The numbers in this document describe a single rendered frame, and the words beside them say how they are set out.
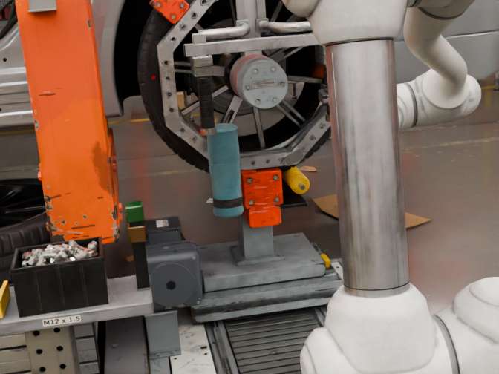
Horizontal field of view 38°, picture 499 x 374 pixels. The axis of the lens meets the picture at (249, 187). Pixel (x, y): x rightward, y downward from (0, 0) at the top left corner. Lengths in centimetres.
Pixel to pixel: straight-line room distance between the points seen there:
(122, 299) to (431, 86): 84
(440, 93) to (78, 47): 82
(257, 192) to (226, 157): 22
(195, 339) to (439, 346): 124
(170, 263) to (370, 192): 106
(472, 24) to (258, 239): 99
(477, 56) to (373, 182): 152
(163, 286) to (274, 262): 48
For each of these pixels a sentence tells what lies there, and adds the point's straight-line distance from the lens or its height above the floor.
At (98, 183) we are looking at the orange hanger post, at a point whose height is 68.
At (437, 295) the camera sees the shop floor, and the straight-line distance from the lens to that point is 265.
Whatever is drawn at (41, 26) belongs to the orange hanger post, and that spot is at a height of 106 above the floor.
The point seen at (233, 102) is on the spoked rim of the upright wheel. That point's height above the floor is 77.
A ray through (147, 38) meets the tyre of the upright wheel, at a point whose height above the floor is 98.
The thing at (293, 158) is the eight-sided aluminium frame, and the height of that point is 60.
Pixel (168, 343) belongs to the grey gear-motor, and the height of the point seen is 11.
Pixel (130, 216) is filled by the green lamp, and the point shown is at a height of 64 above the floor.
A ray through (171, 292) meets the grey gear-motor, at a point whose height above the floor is 30.
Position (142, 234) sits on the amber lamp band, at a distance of 165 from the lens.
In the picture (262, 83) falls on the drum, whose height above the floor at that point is 86.
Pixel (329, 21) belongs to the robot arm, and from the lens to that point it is 104.
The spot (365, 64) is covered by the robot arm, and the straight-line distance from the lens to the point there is 104.
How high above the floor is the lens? 115
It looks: 17 degrees down
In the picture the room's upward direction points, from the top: 4 degrees counter-clockwise
